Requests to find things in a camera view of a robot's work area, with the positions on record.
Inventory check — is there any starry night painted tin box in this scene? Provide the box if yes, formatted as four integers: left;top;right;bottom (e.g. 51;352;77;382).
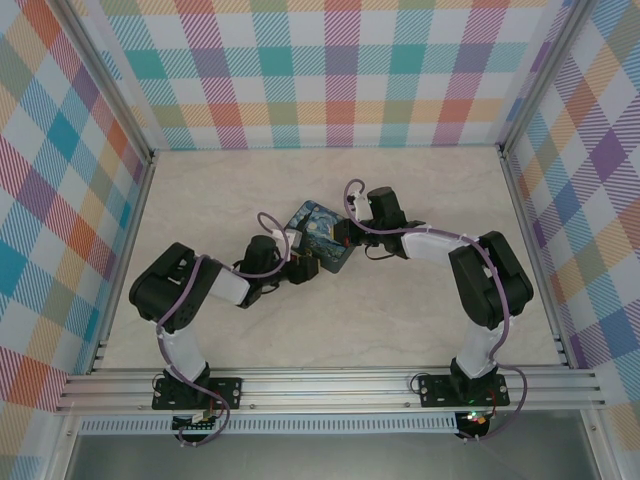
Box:
284;199;360;275

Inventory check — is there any grey metal shelf panel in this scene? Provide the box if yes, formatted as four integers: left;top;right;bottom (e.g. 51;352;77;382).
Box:
64;432;601;480

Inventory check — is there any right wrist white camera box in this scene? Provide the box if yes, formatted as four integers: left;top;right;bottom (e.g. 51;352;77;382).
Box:
349;192;370;222

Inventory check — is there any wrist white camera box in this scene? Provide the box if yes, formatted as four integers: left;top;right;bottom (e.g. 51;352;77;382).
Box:
272;227;304;252
349;192;370;222

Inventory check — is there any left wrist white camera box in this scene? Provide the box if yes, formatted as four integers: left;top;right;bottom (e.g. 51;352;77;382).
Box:
272;227;304;252

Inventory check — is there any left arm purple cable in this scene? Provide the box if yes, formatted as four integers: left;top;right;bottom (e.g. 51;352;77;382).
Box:
155;212;297;447

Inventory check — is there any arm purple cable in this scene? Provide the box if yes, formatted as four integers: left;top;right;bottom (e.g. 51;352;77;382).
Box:
155;212;297;447
343;177;529;444

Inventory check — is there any long aluminium mounting rail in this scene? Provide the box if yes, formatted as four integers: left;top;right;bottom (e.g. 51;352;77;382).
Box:
53;367;608;416

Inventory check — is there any left aluminium side rail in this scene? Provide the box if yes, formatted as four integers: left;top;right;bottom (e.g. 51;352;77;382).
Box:
87;149;159;376

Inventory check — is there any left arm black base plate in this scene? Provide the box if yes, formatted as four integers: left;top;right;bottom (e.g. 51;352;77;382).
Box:
151;377;244;412

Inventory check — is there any white slotted cable duct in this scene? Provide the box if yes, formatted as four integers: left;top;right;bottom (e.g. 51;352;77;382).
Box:
78;413;460;435

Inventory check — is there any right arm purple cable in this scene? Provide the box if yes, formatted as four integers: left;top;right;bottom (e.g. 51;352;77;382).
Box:
343;177;529;444

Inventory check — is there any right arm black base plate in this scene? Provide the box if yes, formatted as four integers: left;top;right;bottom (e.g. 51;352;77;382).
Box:
416;374;512;409

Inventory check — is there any right aluminium corner post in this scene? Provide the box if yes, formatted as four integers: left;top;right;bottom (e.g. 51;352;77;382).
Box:
496;0;604;161

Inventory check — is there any aluminium corner post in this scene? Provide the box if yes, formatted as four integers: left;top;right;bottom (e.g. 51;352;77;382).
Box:
496;0;604;161
49;0;159;166

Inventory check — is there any left aluminium corner post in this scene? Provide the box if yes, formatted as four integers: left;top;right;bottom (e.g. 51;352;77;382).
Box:
49;0;159;166

